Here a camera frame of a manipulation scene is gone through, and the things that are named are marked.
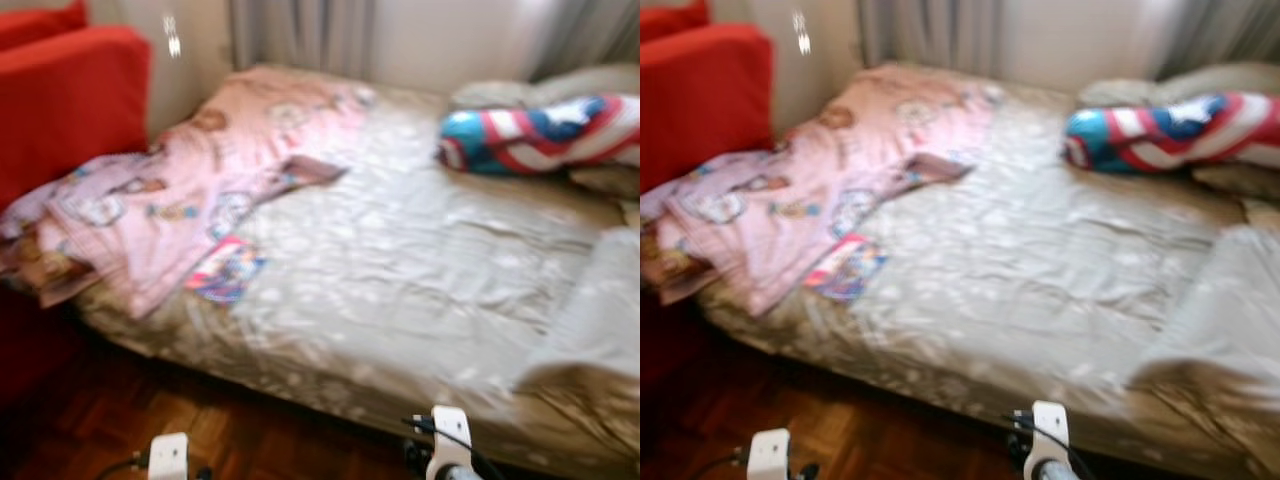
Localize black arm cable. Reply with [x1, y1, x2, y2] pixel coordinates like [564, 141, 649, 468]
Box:
[403, 414, 506, 480]
[690, 450, 751, 480]
[93, 452, 151, 480]
[1003, 409, 1103, 480]

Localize red sofa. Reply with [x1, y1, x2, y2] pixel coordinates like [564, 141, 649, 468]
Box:
[0, 0, 153, 401]
[640, 0, 777, 389]

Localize colourful manga comic book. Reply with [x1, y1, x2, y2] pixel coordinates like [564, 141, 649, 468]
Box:
[183, 235, 269, 306]
[803, 232, 889, 304]

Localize folded beige quilt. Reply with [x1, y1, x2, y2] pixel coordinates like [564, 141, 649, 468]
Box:
[514, 227, 641, 397]
[1130, 224, 1280, 393]

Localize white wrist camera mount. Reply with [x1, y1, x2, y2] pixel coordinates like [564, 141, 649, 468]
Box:
[747, 427, 792, 480]
[147, 431, 192, 480]
[1028, 400, 1073, 467]
[427, 404, 474, 471]

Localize pink cartoon print blanket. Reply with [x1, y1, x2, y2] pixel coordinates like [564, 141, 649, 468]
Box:
[640, 65, 1003, 317]
[0, 65, 377, 321]

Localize beige floral pillow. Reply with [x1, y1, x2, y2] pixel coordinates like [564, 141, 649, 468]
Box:
[450, 64, 641, 111]
[1190, 164, 1280, 207]
[1077, 61, 1280, 109]
[568, 164, 641, 203]

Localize bed with beige floral sheet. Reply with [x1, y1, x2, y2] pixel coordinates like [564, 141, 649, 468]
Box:
[695, 62, 1280, 480]
[70, 65, 641, 479]

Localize grey curtain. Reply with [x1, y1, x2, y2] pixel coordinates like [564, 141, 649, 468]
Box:
[528, 0, 641, 83]
[1154, 0, 1280, 83]
[229, 0, 377, 77]
[858, 0, 1007, 73]

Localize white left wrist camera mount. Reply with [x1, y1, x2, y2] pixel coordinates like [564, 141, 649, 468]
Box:
[147, 431, 192, 480]
[747, 427, 792, 480]

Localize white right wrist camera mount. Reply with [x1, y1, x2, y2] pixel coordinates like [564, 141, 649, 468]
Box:
[1028, 400, 1073, 467]
[427, 404, 474, 471]

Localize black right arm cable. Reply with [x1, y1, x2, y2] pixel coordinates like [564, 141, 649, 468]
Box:
[403, 414, 506, 480]
[1003, 409, 1103, 480]

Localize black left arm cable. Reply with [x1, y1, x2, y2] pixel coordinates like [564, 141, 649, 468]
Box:
[690, 450, 751, 480]
[93, 452, 151, 480]

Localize blue red striped shield pillow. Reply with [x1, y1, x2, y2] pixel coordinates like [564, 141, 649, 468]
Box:
[436, 93, 641, 179]
[1062, 91, 1280, 175]

